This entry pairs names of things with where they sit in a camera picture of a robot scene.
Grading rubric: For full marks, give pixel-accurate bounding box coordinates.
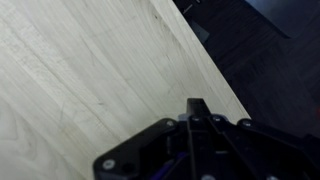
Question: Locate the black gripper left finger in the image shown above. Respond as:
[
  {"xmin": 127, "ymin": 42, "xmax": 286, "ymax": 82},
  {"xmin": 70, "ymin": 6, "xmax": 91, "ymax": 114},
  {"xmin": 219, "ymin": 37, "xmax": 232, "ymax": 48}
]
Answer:
[{"xmin": 92, "ymin": 98, "xmax": 205, "ymax": 180}]

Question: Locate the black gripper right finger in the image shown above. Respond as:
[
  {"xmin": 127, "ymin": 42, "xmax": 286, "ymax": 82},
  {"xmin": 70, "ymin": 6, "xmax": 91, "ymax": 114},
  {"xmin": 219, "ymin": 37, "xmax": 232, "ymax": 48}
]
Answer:
[{"xmin": 197, "ymin": 98, "xmax": 320, "ymax": 180}]

